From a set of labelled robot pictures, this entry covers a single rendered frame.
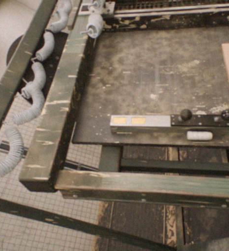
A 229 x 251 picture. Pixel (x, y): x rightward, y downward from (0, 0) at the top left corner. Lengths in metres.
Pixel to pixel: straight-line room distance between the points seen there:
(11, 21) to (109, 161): 6.89
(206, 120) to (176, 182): 0.26
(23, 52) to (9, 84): 0.27
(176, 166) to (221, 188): 0.19
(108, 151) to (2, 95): 0.76
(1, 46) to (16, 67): 5.37
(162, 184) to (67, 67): 0.62
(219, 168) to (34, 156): 0.63
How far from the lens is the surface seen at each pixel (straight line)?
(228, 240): 1.60
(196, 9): 1.42
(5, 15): 7.70
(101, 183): 0.78
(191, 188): 0.77
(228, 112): 0.80
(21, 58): 1.66
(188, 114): 0.78
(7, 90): 1.49
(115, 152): 0.92
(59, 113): 0.90
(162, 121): 0.90
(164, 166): 0.91
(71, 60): 1.11
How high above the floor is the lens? 1.96
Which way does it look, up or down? 18 degrees down
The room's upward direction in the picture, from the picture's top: 70 degrees counter-clockwise
